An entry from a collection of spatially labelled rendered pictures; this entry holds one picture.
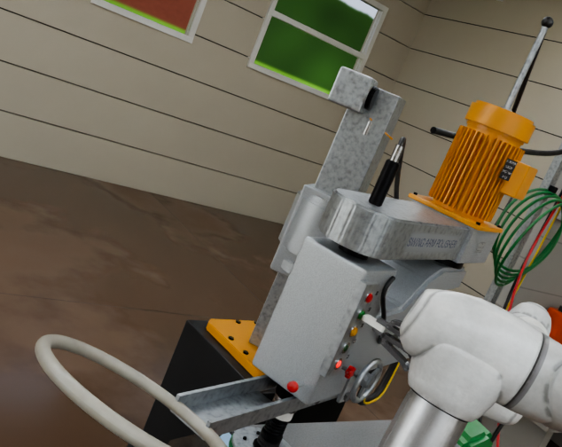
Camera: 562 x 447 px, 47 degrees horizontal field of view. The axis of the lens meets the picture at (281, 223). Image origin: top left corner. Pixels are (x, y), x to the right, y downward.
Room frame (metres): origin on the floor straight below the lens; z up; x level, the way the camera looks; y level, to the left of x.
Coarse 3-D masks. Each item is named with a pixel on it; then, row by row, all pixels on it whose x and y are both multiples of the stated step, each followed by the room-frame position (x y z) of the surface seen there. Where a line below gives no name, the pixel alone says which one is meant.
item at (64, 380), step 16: (48, 336) 1.24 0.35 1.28; (64, 336) 1.32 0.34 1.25; (48, 352) 1.13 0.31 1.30; (80, 352) 1.37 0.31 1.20; (96, 352) 1.40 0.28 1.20; (48, 368) 1.09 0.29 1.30; (64, 368) 1.09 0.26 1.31; (112, 368) 1.43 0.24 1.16; (128, 368) 1.45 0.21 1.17; (64, 384) 1.05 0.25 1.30; (80, 384) 1.06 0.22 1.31; (144, 384) 1.45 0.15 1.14; (80, 400) 1.03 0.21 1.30; (96, 400) 1.04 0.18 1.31; (160, 400) 1.45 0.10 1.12; (96, 416) 1.02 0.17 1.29; (112, 416) 1.02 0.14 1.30; (192, 416) 1.42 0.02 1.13; (128, 432) 1.02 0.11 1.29; (144, 432) 1.04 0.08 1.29; (208, 432) 1.37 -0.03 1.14
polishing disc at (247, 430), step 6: (240, 432) 1.83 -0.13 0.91; (246, 432) 1.85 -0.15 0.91; (252, 432) 1.86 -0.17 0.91; (234, 438) 1.79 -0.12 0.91; (240, 438) 1.80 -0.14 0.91; (246, 438) 1.81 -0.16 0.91; (252, 438) 1.83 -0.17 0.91; (234, 444) 1.76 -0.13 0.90; (240, 444) 1.77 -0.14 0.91; (246, 444) 1.78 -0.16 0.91; (252, 444) 1.79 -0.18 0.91; (258, 444) 1.79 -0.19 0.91; (282, 444) 1.86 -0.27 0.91; (288, 444) 1.88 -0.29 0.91
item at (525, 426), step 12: (492, 420) 4.72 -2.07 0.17; (528, 420) 4.53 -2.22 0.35; (492, 432) 4.69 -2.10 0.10; (504, 432) 4.62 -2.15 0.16; (516, 432) 4.56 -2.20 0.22; (528, 432) 4.50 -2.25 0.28; (540, 432) 4.44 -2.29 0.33; (552, 432) 4.33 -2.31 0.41; (504, 444) 4.59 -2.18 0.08; (516, 444) 4.53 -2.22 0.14; (528, 444) 4.46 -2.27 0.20; (540, 444) 4.41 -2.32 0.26
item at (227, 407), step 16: (224, 384) 1.60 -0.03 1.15; (240, 384) 1.66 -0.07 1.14; (256, 384) 1.73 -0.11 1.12; (272, 384) 1.80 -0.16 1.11; (176, 400) 1.45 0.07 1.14; (192, 400) 1.49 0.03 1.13; (208, 400) 1.55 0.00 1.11; (224, 400) 1.61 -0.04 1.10; (240, 400) 1.64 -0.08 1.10; (256, 400) 1.68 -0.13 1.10; (288, 400) 1.67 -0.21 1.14; (176, 416) 1.44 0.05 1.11; (208, 416) 1.49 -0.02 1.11; (224, 416) 1.44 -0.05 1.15; (240, 416) 1.49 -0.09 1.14; (256, 416) 1.55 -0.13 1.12; (272, 416) 1.63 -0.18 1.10; (224, 432) 1.45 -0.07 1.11
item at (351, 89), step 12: (348, 72) 2.74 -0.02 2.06; (336, 84) 2.75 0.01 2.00; (348, 84) 2.74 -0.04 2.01; (360, 84) 2.72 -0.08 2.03; (372, 84) 2.73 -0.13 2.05; (336, 96) 2.74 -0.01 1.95; (348, 96) 2.73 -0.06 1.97; (360, 96) 2.72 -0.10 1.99; (372, 96) 2.72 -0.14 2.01; (348, 108) 2.74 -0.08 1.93; (360, 108) 2.72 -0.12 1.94
